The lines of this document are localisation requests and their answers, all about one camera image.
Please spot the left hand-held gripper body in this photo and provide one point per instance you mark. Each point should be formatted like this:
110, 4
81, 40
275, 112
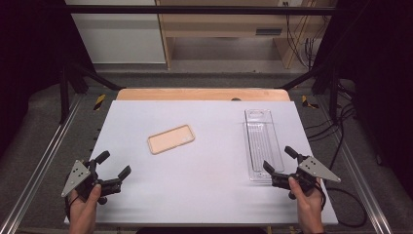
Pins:
77, 175

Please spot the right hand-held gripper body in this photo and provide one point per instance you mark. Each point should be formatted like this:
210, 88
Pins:
315, 169

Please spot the clear plastic packaging tray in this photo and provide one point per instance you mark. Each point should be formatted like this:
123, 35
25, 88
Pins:
261, 139

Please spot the beige phone case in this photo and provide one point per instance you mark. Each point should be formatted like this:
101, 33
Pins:
171, 139

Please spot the person's right hand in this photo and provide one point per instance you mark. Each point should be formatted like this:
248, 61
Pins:
310, 204

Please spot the person's left hand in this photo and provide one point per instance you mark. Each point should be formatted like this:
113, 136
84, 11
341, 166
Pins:
83, 211

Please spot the right yellow clamp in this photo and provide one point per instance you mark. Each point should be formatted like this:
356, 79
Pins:
307, 103

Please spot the white table board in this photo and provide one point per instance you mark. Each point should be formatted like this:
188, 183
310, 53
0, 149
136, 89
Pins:
201, 182

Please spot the wooden table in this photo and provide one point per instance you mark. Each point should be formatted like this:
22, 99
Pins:
181, 94

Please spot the black curtain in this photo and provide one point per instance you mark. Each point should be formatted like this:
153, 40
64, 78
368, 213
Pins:
383, 81
29, 65

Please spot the white cabinet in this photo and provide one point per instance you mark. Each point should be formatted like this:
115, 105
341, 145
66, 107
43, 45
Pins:
120, 35

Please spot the wooden desk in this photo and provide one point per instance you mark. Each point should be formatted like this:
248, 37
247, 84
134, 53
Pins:
224, 24

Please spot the aluminium floor rail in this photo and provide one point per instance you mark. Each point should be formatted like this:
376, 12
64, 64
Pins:
360, 182
39, 169

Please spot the black metal frame stand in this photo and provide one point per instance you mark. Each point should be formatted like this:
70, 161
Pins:
333, 97
65, 97

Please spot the black horizontal frame bar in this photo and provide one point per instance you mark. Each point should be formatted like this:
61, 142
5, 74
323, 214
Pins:
195, 9

